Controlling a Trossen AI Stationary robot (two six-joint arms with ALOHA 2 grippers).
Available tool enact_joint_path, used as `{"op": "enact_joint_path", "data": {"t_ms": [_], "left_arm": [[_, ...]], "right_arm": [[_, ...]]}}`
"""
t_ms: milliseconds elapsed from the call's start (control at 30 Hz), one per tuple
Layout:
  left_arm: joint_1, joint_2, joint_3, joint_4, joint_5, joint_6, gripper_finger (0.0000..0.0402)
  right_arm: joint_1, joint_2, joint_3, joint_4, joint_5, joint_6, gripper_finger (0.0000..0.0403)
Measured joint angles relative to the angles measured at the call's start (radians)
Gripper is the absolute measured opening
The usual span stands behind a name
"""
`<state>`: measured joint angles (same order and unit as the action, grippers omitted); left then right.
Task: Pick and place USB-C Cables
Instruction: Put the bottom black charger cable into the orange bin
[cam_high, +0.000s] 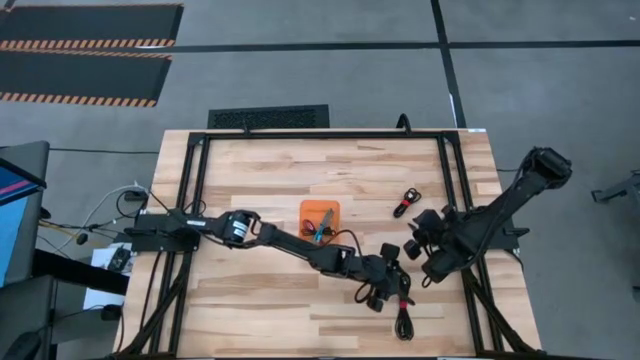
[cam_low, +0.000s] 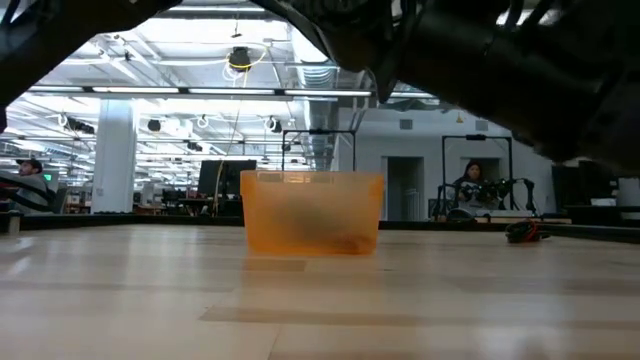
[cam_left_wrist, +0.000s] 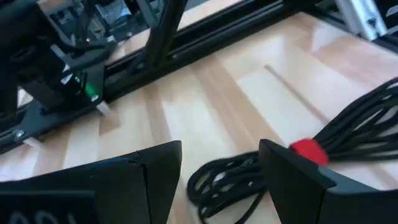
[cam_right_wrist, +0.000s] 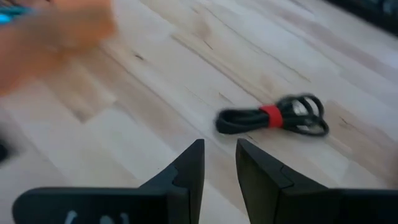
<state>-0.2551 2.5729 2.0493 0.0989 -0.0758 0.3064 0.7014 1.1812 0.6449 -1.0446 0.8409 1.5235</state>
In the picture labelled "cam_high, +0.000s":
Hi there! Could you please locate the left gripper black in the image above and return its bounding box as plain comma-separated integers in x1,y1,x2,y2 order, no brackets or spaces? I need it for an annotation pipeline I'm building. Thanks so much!
357,242,404,314

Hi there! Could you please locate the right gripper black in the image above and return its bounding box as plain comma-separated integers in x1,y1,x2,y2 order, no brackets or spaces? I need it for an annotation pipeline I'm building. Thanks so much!
403,206,482,284

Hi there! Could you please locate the black cable with red tie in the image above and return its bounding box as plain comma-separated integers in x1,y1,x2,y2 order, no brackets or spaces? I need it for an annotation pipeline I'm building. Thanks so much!
393,267,417,342
392,187,423,220

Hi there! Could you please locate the blue pen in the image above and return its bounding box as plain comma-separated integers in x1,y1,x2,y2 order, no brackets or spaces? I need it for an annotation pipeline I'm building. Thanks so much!
312,208,335,244

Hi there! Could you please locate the orange translucent plastic bin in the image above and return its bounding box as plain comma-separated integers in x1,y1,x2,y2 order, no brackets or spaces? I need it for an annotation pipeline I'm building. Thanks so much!
298,199,342,245

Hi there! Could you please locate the black floor vent grate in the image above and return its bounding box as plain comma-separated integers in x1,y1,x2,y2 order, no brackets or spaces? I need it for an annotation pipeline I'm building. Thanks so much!
207,104,331,130

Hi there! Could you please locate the small black device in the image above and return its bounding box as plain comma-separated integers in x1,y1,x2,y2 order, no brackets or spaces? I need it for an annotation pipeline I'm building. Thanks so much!
110,248,132,274

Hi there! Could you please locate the white paper sheet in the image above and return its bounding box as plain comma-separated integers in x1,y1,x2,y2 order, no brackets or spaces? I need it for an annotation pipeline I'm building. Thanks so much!
82,243,134,311

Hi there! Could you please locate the black hazard striped floor mat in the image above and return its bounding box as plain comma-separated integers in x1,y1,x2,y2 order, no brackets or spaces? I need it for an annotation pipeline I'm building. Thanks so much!
0,3,185,51
0,48,173,108

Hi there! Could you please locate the monitor with blue screen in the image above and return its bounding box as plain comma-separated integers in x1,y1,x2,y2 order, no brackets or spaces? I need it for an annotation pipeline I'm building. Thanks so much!
0,141,51,289

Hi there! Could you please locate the black aluminium table frame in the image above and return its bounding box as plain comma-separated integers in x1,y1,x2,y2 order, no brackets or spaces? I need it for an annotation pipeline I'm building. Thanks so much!
112,127,546,360

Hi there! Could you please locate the white cable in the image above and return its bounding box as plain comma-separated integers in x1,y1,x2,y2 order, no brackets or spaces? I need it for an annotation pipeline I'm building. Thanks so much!
52,183,151,256

